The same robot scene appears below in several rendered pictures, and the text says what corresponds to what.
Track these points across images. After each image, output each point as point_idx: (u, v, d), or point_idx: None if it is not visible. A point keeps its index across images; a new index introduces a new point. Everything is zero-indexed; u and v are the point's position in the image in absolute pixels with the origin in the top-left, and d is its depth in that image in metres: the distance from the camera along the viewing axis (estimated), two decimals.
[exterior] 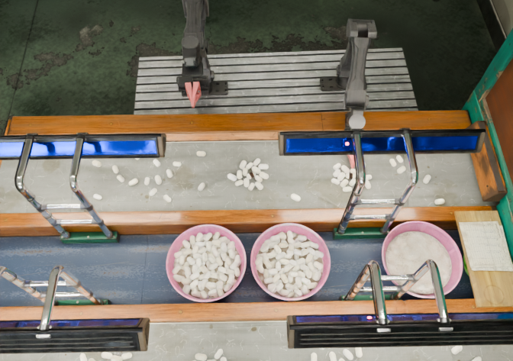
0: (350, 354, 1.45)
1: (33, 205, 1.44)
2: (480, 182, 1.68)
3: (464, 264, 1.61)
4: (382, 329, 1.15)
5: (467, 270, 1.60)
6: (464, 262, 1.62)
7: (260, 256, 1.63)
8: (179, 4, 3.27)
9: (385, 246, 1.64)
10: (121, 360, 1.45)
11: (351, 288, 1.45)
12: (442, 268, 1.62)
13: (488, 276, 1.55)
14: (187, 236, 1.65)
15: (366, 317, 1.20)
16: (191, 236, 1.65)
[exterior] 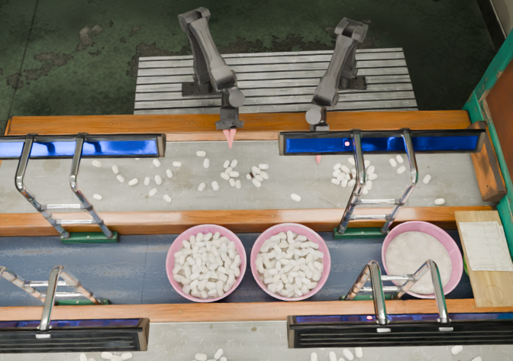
0: (350, 354, 1.45)
1: (33, 205, 1.44)
2: (480, 182, 1.68)
3: (464, 264, 1.61)
4: (382, 329, 1.15)
5: (467, 270, 1.60)
6: (464, 262, 1.62)
7: (260, 256, 1.63)
8: (179, 4, 3.27)
9: (385, 246, 1.64)
10: (121, 360, 1.45)
11: (351, 288, 1.45)
12: (442, 268, 1.62)
13: (488, 276, 1.55)
14: (187, 236, 1.65)
15: (366, 317, 1.20)
16: (191, 236, 1.65)
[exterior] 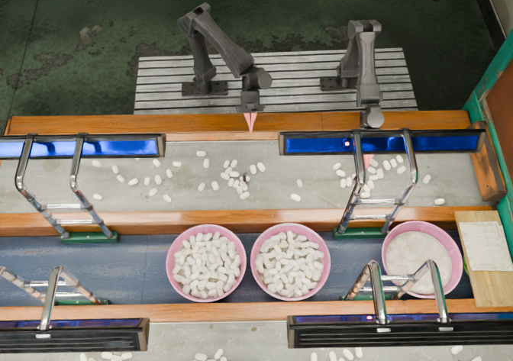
0: (350, 354, 1.45)
1: (33, 205, 1.44)
2: (480, 182, 1.68)
3: (464, 264, 1.61)
4: (382, 329, 1.15)
5: (467, 270, 1.60)
6: (464, 262, 1.62)
7: (260, 256, 1.63)
8: (179, 4, 3.27)
9: (385, 246, 1.64)
10: (121, 360, 1.45)
11: (351, 288, 1.45)
12: (442, 268, 1.62)
13: (488, 276, 1.55)
14: (187, 236, 1.65)
15: (366, 317, 1.20)
16: (191, 236, 1.65)
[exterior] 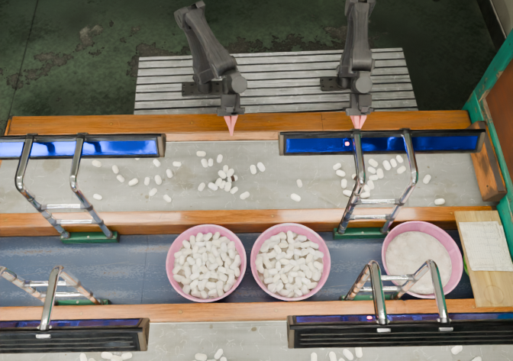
0: (350, 354, 1.45)
1: (33, 205, 1.44)
2: (480, 182, 1.68)
3: (464, 264, 1.61)
4: (382, 329, 1.15)
5: (467, 270, 1.60)
6: (464, 262, 1.62)
7: (260, 256, 1.63)
8: (179, 4, 3.27)
9: (385, 246, 1.64)
10: (121, 360, 1.45)
11: (351, 288, 1.45)
12: (442, 268, 1.62)
13: (488, 276, 1.55)
14: (187, 236, 1.65)
15: (366, 317, 1.20)
16: (191, 236, 1.65)
